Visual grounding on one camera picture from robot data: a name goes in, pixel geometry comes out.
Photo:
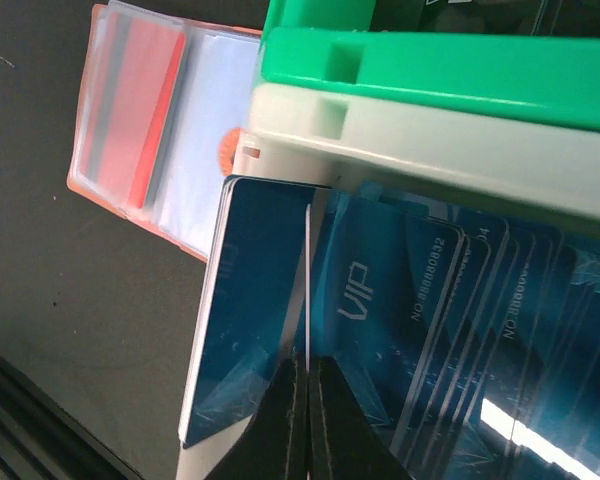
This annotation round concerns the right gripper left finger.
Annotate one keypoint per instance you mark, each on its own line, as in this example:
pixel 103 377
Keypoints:
pixel 274 444

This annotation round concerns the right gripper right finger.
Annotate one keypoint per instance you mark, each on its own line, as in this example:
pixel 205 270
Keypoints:
pixel 342 443

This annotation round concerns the blue card stack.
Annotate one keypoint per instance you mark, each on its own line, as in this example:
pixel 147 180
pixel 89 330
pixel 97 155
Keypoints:
pixel 470 341

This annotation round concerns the green and white card bin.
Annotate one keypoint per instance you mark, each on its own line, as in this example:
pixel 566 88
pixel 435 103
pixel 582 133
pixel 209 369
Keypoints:
pixel 508 125

